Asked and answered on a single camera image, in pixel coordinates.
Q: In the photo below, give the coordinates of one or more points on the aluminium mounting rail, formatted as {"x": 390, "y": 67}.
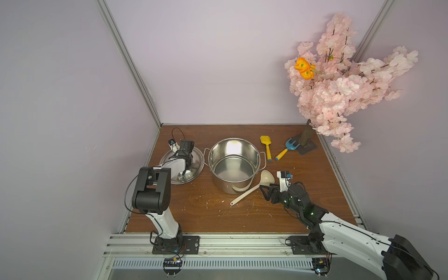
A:
{"x": 210, "y": 245}

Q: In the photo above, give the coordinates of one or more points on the pink artificial blossom tree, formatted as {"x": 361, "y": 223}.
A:
{"x": 342, "y": 87}

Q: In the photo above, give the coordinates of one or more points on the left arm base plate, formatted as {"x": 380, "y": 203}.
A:
{"x": 179, "y": 245}

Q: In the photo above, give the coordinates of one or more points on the glass pot lid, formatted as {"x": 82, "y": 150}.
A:
{"x": 180, "y": 173}

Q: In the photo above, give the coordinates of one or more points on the left circuit board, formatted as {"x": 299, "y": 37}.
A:
{"x": 172, "y": 266}

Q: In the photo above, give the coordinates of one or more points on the right circuit board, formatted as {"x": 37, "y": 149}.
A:
{"x": 321, "y": 266}

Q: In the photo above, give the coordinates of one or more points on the yellow toy shovel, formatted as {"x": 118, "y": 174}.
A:
{"x": 265, "y": 140}

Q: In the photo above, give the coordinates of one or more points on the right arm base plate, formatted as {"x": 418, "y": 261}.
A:
{"x": 304, "y": 245}

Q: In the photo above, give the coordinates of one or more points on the blue yellow toy rake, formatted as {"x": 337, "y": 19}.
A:
{"x": 291, "y": 145}

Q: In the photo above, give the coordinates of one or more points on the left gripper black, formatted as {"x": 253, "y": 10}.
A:
{"x": 187, "y": 151}

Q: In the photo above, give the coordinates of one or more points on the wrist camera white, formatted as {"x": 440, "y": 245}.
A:
{"x": 174, "y": 146}
{"x": 285, "y": 179}

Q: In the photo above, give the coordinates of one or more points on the circuit board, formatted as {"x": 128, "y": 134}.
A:
{"x": 321, "y": 266}
{"x": 172, "y": 266}

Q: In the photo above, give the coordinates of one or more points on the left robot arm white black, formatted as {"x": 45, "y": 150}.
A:
{"x": 152, "y": 193}

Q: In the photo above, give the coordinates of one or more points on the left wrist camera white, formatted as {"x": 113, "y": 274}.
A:
{"x": 174, "y": 146}

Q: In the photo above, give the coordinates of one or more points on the orange artificial flower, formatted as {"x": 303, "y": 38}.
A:
{"x": 306, "y": 70}

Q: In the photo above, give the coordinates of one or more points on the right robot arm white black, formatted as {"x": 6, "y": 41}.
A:
{"x": 388, "y": 258}

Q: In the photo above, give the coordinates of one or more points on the cream plastic ladle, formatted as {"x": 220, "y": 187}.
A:
{"x": 266, "y": 179}

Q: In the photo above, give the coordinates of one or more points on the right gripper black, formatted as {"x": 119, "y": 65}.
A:
{"x": 275, "y": 193}

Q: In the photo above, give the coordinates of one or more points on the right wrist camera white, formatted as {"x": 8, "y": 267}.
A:
{"x": 285, "y": 179}

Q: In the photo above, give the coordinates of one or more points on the dark tree base plate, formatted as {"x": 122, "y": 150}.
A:
{"x": 304, "y": 140}

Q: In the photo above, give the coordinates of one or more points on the stainless steel pot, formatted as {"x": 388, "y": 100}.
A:
{"x": 234, "y": 163}

